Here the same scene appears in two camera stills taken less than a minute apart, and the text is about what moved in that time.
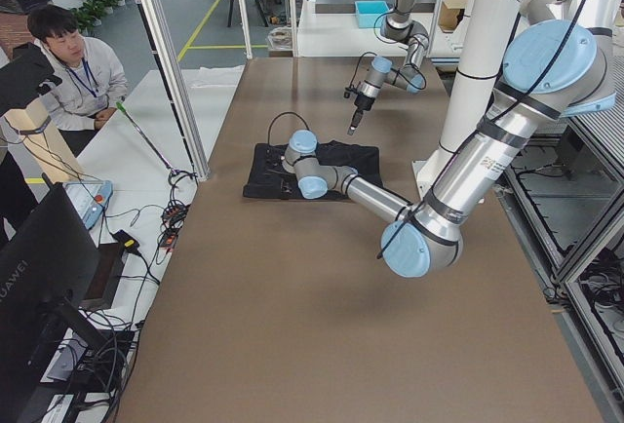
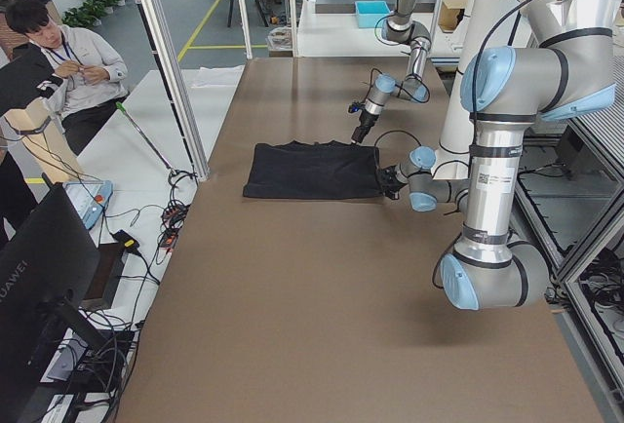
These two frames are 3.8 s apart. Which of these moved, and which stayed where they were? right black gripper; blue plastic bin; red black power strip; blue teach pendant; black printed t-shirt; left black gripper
Moved: right black gripper; left black gripper
Stayed: black printed t-shirt; blue plastic bin; red black power strip; blue teach pendant
